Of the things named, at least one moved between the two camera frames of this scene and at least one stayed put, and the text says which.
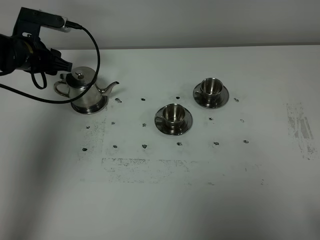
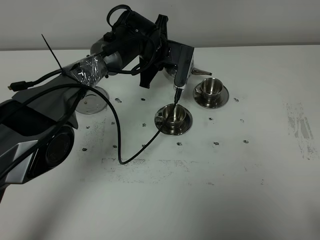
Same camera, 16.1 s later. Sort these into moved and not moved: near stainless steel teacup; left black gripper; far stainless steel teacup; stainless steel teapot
Moved: left black gripper; stainless steel teapot
Not moved: near stainless steel teacup; far stainless steel teacup
